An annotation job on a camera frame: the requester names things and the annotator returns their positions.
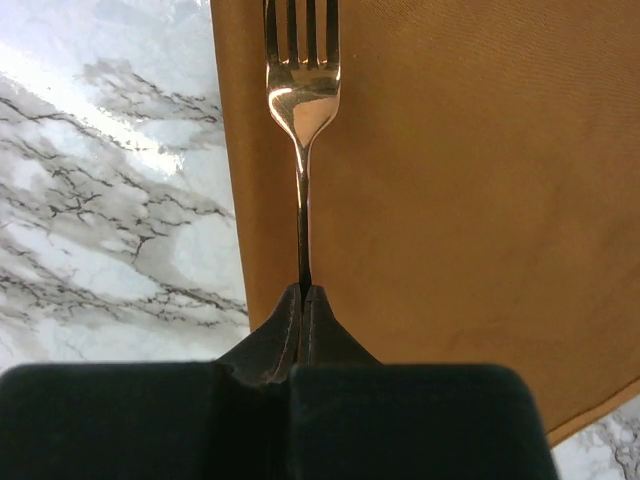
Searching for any orange-brown cloth napkin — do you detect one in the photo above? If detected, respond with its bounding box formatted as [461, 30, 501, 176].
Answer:
[208, 0, 640, 447]

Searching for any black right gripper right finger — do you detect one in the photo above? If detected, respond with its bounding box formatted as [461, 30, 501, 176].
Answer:
[287, 287, 555, 479]

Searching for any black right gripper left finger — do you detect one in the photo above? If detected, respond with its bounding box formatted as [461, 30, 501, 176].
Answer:
[1, 285, 303, 479]

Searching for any copper fork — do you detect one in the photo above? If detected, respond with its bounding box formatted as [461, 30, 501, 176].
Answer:
[262, 0, 341, 295]

